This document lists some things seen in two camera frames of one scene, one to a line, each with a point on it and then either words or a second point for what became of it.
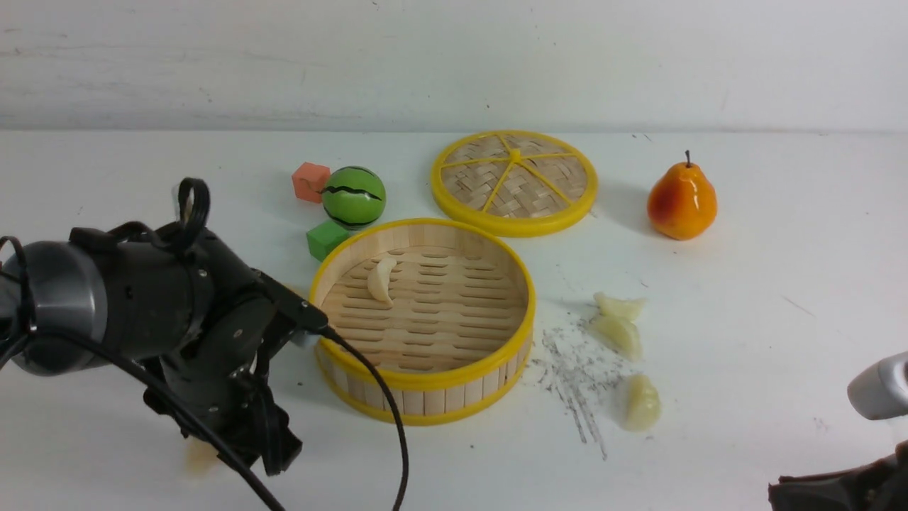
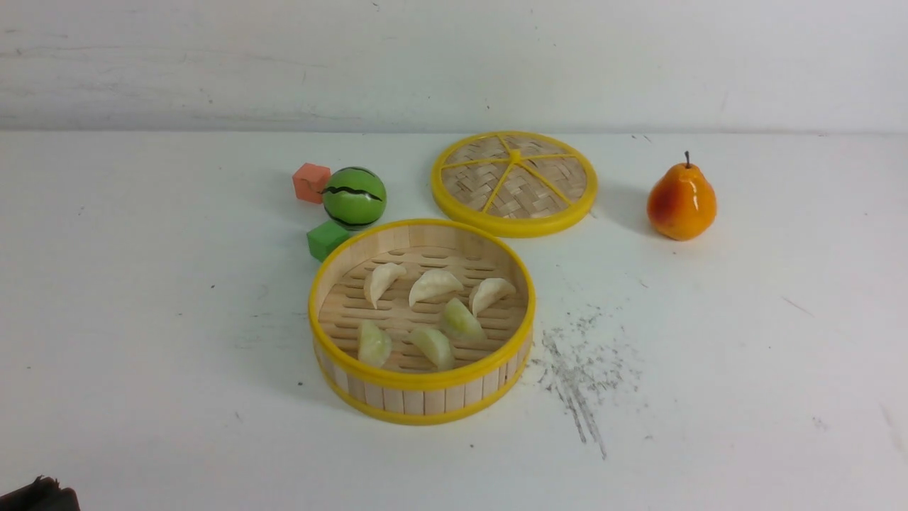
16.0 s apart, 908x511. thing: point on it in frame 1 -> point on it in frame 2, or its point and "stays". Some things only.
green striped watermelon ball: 355,196 stays
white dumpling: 200,457 -> 489,292
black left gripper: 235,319 -> 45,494
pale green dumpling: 621,335 -> 435,345
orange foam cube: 309,180 stays
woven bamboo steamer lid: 515,183 stays
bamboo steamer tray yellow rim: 443,311 stays
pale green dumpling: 641,405 -> 374,345
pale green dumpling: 628,309 -> 459,322
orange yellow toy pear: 682,204 stays
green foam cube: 323,237 stays
